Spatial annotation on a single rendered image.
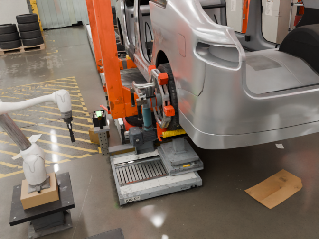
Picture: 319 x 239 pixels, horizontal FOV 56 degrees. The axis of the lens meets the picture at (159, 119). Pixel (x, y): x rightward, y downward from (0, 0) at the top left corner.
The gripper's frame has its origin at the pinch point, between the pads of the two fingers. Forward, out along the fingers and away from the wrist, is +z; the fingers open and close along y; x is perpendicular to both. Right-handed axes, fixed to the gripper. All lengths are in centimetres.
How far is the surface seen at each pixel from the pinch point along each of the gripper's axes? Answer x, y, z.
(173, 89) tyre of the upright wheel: 92, 6, -27
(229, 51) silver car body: 107, 70, -70
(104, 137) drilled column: 36, -84, 51
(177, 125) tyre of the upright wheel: 94, 6, 9
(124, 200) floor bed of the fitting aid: 32, 12, 70
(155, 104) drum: 81, -16, -7
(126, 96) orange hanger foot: 67, -70, 0
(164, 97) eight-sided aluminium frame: 84, 4, -20
